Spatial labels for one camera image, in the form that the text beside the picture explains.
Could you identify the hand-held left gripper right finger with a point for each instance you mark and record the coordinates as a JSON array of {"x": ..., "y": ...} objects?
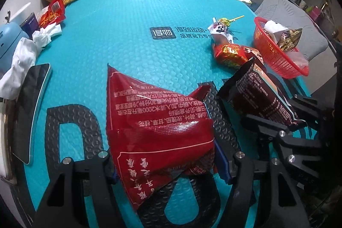
[{"x": 223, "y": 164}]

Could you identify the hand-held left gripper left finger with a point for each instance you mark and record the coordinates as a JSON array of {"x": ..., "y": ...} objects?
[{"x": 105, "y": 166}]

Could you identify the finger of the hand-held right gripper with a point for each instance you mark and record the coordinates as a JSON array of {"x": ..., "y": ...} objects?
[
  {"x": 312, "y": 107},
  {"x": 267, "y": 126}
]

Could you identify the dark brown snack packet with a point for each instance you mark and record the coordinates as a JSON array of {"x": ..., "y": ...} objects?
[{"x": 261, "y": 94}]

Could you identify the large red packet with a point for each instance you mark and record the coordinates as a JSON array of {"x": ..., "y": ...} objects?
[{"x": 149, "y": 123}]

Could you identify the red plastic basket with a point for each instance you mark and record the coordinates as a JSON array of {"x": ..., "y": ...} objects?
[{"x": 275, "y": 57}]

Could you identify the gold green snack packet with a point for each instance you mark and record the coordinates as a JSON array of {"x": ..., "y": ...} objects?
[{"x": 290, "y": 39}]

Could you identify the red gold snack packet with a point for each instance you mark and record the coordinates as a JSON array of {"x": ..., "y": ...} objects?
[{"x": 252, "y": 53}]

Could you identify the red orange snack packet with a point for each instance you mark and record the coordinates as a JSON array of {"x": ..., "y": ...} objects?
[{"x": 229, "y": 55}]

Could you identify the white black snack packet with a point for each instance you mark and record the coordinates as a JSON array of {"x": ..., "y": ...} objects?
[{"x": 220, "y": 30}]

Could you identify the black smartphone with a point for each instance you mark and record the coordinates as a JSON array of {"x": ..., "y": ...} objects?
[{"x": 30, "y": 110}]

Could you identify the chair with leaf cover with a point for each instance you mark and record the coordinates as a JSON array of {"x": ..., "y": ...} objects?
[{"x": 288, "y": 9}]

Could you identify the yellow lollipop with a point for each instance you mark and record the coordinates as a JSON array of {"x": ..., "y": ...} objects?
[{"x": 224, "y": 21}]

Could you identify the white cloth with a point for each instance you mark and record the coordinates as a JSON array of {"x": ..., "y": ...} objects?
[{"x": 18, "y": 65}]

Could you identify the teal bubble mat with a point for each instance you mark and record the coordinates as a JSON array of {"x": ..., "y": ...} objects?
[{"x": 133, "y": 30}]

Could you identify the crumpled white tissue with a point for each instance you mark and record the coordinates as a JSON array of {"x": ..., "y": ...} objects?
[{"x": 46, "y": 34}]

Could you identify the light blue deer gadget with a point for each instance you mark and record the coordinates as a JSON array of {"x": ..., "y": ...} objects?
[{"x": 10, "y": 43}]

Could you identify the navy blue box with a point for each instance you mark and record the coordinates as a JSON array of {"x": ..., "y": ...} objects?
[{"x": 28, "y": 23}]

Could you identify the small red snack packet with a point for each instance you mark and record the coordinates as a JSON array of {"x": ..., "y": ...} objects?
[{"x": 52, "y": 13}]

